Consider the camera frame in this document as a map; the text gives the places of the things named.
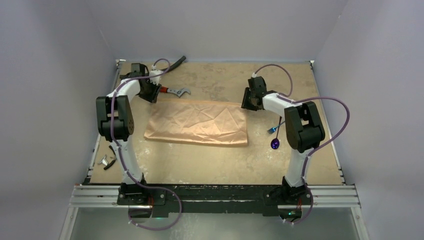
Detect black foam hose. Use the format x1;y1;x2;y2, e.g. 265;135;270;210
168;55;187;70

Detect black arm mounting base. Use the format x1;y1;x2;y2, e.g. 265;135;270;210
117;183;312;219

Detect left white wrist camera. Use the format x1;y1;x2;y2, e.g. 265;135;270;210
149;69;164;86

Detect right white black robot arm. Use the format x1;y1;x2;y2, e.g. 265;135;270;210
241;76;326;204

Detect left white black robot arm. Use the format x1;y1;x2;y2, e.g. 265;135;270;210
95;64;168;205

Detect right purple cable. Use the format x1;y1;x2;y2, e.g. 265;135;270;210
252;63;351;225

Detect peach cloth napkin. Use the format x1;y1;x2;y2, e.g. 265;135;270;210
144;98;248;147

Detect purple metallic spoon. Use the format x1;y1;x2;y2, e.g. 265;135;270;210
270;116;283;150

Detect black handled pliers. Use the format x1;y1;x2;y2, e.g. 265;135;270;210
97;145;117;171

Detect red handled adjustable wrench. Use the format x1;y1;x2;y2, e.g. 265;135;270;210
160;86;191;98

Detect aluminium frame rail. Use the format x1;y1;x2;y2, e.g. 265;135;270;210
60;68;369;240

